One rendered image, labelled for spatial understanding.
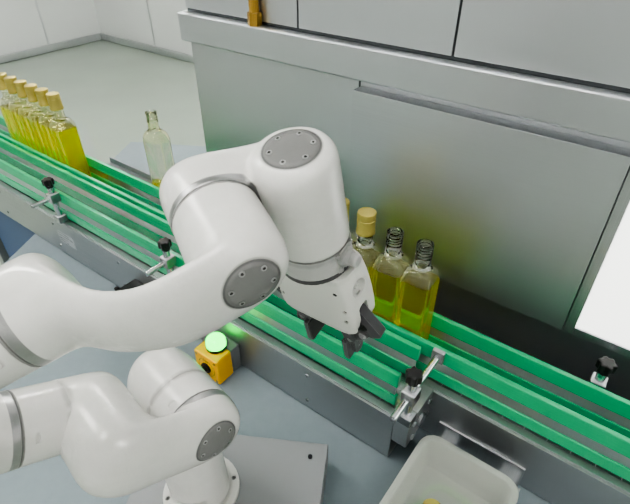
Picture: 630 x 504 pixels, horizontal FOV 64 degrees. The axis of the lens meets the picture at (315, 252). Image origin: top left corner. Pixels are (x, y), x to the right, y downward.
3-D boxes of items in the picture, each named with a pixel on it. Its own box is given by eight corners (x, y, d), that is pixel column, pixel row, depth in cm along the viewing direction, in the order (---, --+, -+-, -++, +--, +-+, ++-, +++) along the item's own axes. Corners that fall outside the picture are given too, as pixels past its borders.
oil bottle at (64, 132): (94, 183, 154) (67, 92, 137) (78, 190, 150) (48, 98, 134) (83, 177, 157) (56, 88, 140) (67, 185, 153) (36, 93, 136)
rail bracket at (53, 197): (71, 222, 137) (55, 179, 129) (45, 234, 133) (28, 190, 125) (62, 217, 139) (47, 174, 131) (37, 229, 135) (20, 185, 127)
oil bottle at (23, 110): (63, 167, 162) (34, 80, 145) (46, 174, 159) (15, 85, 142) (53, 163, 165) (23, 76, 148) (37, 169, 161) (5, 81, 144)
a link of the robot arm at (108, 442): (3, 371, 56) (54, 469, 46) (190, 335, 73) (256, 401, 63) (-3, 438, 59) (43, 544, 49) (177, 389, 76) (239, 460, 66)
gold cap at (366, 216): (368, 224, 93) (369, 204, 90) (379, 234, 90) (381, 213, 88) (352, 230, 91) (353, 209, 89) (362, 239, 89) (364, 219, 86)
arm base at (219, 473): (217, 556, 76) (199, 503, 67) (141, 539, 78) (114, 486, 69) (249, 463, 88) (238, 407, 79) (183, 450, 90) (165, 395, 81)
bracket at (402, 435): (432, 413, 95) (437, 390, 91) (408, 450, 89) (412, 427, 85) (415, 404, 97) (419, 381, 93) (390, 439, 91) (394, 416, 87)
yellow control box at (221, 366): (242, 366, 113) (239, 343, 108) (218, 388, 108) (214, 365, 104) (220, 352, 116) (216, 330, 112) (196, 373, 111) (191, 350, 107)
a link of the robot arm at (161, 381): (193, 395, 81) (173, 323, 72) (240, 448, 73) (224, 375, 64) (137, 431, 76) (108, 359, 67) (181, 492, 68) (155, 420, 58)
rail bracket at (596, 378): (601, 397, 91) (628, 347, 83) (592, 424, 87) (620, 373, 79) (578, 386, 93) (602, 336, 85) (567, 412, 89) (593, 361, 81)
